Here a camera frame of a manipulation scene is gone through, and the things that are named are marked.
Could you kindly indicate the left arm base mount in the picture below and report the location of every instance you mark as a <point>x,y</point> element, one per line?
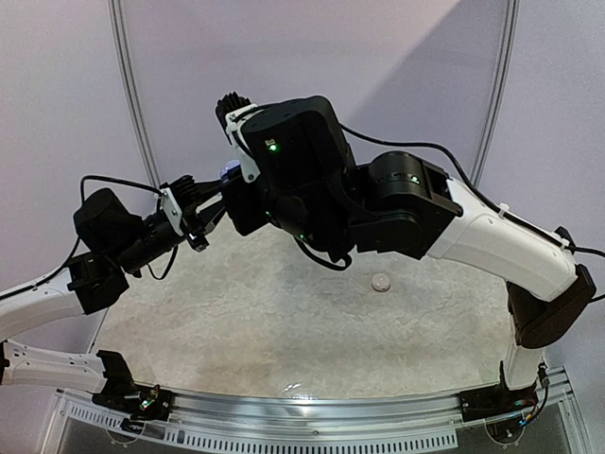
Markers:
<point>140,402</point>

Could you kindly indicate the lavender earbud charging case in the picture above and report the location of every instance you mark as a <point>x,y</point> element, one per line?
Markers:
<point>230,169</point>

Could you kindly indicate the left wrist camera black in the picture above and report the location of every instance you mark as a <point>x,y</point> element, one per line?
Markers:
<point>178,199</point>

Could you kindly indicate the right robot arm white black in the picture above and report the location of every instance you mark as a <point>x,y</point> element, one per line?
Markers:
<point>297,172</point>

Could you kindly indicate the aluminium front rail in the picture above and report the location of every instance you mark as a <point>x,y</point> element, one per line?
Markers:
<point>212,423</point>

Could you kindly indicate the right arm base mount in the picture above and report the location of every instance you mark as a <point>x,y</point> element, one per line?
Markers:
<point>498,400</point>

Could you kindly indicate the right aluminium corner post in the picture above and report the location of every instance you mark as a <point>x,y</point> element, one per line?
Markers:
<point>497,90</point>

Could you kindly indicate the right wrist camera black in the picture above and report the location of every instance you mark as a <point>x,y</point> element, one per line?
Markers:
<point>232,112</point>

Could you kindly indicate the pink earbud charging case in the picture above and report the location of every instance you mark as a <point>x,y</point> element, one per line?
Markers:
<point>380,282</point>

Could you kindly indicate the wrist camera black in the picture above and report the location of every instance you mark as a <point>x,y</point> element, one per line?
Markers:
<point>178,199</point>
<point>232,112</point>

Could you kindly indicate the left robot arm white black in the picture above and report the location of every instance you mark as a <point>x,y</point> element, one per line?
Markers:
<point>119,245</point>

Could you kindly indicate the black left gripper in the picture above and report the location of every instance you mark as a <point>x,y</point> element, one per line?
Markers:
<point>195,225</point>

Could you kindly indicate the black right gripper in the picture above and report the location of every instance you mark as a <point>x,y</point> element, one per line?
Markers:
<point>241,203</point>

